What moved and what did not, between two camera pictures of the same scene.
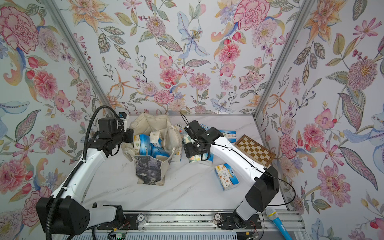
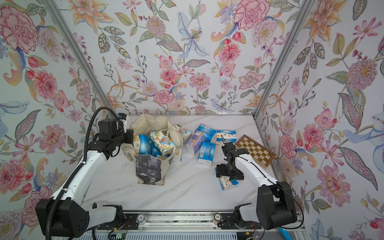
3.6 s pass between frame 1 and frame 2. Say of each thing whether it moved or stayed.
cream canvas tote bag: stayed
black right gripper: moved
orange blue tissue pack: stayed
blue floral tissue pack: stayed
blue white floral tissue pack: stayed
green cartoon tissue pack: moved
